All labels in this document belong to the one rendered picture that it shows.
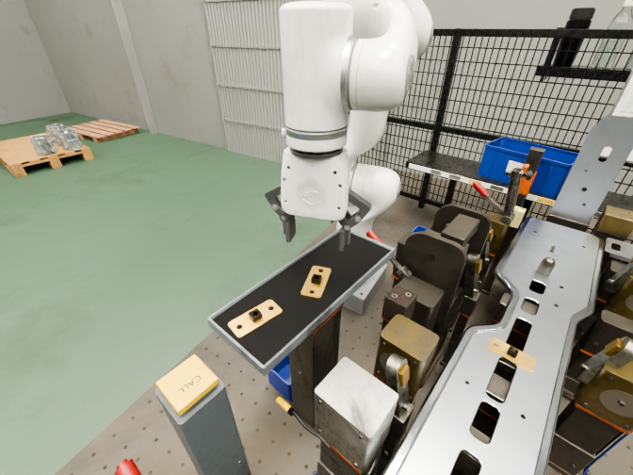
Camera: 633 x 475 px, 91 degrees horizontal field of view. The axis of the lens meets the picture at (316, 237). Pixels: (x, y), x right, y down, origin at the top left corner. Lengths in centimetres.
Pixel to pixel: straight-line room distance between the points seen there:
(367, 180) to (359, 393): 60
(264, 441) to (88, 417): 126
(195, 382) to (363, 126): 68
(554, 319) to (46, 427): 208
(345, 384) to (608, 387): 50
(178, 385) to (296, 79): 41
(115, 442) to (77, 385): 117
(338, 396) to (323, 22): 47
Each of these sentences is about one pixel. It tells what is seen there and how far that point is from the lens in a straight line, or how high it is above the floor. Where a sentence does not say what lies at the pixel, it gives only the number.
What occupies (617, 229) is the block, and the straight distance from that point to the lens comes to 138.
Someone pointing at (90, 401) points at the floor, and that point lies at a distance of 209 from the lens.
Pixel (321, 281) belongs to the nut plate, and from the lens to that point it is 58.
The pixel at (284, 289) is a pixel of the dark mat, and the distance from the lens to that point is 57.
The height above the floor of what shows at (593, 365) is 103.
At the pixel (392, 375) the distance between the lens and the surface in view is 56.
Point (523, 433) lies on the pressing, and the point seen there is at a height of 100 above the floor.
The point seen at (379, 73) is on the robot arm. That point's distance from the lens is 38.
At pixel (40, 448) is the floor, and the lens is 208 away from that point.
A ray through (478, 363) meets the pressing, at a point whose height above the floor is 100.
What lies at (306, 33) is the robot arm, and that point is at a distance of 39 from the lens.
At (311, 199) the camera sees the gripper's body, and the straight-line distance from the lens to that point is 46.
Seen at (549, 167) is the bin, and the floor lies 113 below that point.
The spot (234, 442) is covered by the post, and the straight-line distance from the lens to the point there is 62.
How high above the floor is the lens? 155
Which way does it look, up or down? 34 degrees down
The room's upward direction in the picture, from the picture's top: straight up
